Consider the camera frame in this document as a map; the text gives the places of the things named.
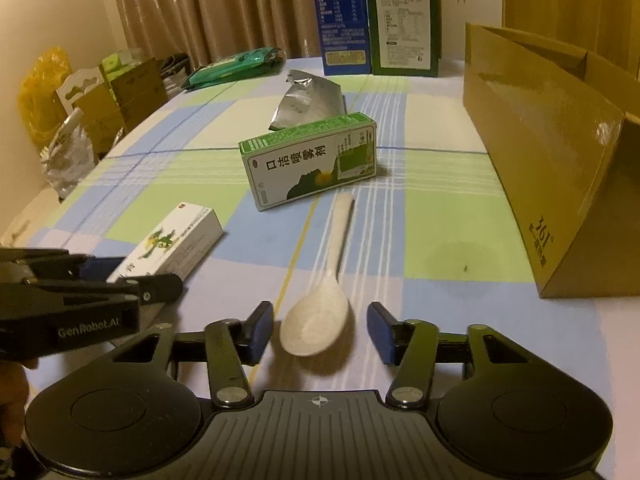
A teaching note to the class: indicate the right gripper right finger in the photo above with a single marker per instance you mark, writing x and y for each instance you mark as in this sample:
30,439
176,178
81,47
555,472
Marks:
410,347

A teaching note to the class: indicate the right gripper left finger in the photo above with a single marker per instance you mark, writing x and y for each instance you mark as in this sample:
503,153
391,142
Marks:
229,346

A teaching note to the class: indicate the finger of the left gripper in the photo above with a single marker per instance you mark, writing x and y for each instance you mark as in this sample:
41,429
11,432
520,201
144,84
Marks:
82,295
20,264

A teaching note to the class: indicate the white herbal medicine box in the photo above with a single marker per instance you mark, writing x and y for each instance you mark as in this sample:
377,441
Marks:
176,245

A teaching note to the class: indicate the white plastic spoon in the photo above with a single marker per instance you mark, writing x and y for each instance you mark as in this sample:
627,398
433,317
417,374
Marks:
318,319

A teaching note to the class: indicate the green white spray box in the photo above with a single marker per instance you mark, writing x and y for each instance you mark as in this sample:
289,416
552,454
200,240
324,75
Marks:
292,163

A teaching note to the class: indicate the silver foil bag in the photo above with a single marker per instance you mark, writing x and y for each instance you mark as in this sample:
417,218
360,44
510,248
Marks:
310,98

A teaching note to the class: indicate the person left hand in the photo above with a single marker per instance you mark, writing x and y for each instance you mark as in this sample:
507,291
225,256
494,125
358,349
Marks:
14,393

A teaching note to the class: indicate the checkered tablecloth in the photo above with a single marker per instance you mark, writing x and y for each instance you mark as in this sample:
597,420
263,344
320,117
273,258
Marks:
431,237

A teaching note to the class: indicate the silver crumpled bag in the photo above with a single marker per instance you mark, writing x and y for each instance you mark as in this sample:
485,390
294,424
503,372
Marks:
69,157

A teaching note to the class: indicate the brown cardboard boxes stack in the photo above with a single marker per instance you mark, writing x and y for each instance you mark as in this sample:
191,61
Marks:
118,106

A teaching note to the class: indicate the yellow plastic bag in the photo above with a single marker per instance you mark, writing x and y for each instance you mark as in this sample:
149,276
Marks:
39,105

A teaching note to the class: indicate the white cutout cardboard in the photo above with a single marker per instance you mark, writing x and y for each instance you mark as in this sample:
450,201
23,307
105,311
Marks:
77,85

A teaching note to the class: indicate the green tissue packs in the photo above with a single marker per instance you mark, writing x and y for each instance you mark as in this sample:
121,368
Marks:
120,62

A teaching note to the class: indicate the green wipes pack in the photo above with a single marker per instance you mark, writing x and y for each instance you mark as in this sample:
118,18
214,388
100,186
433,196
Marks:
241,66

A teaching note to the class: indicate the large cardboard box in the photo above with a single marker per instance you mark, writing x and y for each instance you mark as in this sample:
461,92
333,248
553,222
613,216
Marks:
561,127

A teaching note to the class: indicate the beige curtain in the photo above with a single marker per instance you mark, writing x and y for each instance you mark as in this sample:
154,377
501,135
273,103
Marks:
208,30

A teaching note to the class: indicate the dark green carton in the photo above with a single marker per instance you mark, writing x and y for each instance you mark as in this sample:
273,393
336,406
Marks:
406,37

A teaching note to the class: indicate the blue tall carton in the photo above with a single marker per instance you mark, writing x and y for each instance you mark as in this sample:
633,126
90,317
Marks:
344,36

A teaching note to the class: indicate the wooden door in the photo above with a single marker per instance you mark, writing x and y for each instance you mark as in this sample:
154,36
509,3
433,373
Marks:
608,27

